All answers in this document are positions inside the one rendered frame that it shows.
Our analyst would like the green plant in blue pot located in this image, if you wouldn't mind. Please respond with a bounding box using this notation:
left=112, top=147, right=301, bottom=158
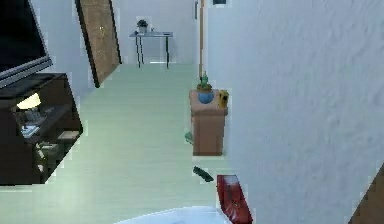
left=196, top=71, right=215, bottom=105

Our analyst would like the yellow box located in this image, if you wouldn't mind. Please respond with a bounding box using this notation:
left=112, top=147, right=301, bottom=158
left=218, top=89, right=230, bottom=109

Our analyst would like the black remote control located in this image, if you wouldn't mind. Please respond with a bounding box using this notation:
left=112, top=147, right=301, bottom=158
left=192, top=165, right=215, bottom=183

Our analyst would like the grey table with black legs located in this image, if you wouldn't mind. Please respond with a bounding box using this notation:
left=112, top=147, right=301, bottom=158
left=129, top=31, right=174, bottom=70

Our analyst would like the small dark house plant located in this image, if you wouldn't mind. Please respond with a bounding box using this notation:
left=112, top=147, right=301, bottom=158
left=136, top=19, right=149, bottom=34

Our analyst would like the white table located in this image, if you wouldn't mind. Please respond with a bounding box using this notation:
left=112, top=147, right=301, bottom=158
left=114, top=205, right=232, bottom=224

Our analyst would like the brown wooden room door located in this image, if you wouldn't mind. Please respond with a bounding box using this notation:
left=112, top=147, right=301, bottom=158
left=75, top=0, right=123, bottom=89

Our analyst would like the dark brown television stand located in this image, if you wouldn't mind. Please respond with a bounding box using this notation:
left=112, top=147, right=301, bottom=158
left=0, top=72, right=84, bottom=186

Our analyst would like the black television set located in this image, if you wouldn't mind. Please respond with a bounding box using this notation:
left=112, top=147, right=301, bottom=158
left=0, top=0, right=54, bottom=88

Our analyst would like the brown wooden furniture corner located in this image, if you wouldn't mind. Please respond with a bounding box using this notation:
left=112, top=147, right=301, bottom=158
left=348, top=163, right=384, bottom=224

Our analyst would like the brown wooden pedestal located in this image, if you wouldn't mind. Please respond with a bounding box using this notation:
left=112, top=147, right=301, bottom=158
left=189, top=88, right=229, bottom=157

